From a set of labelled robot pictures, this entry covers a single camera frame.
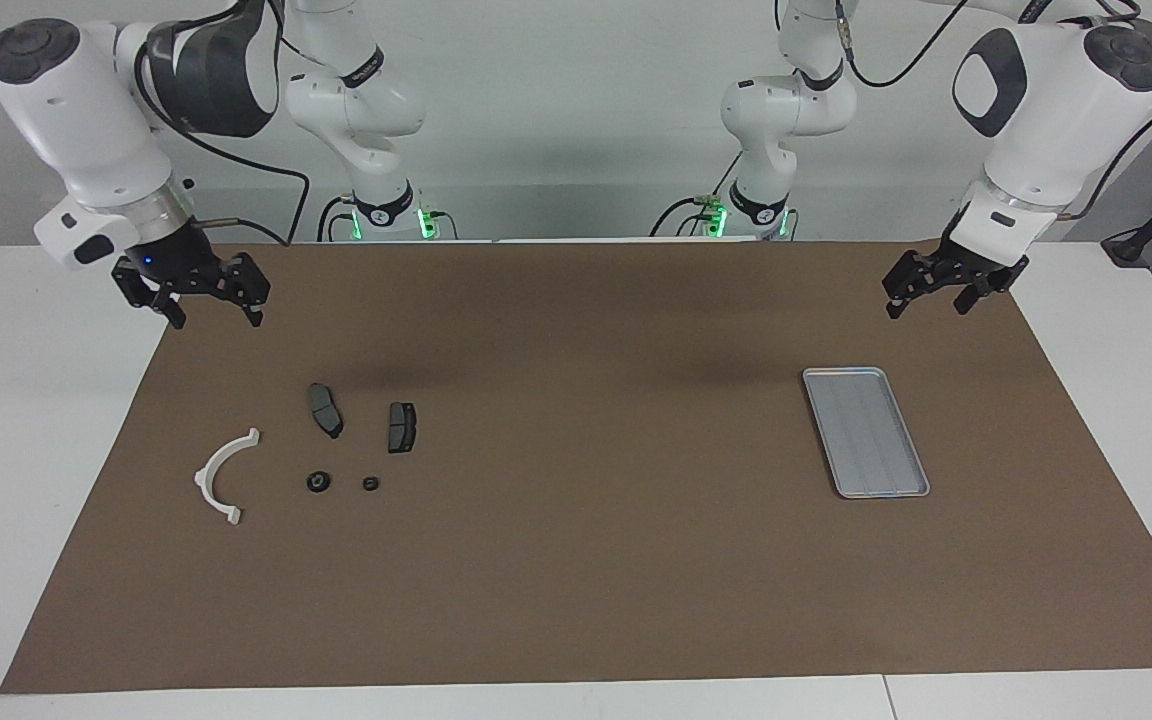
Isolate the silver metal tray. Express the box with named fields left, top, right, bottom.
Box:
left=802, top=367, right=931, bottom=500

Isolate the dark curved brake pad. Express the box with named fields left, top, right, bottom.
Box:
left=308, top=383, right=345, bottom=440

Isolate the dark rectangular brake pad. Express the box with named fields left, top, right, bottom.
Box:
left=387, top=402, right=419, bottom=455

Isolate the brown table mat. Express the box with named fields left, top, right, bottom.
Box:
left=0, top=240, right=1152, bottom=696

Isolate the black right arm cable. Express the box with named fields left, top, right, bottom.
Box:
left=134, top=20, right=312, bottom=246

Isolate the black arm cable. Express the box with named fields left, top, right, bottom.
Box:
left=774, top=0, right=1152, bottom=221
left=134, top=20, right=312, bottom=246

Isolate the black base cable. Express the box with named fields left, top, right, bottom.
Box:
left=649, top=150, right=742, bottom=238
left=316, top=195, right=357, bottom=243

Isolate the white curved plastic bracket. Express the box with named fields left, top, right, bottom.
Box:
left=194, top=428, right=262, bottom=527

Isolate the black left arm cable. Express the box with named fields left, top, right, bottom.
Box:
left=774, top=0, right=1152, bottom=221

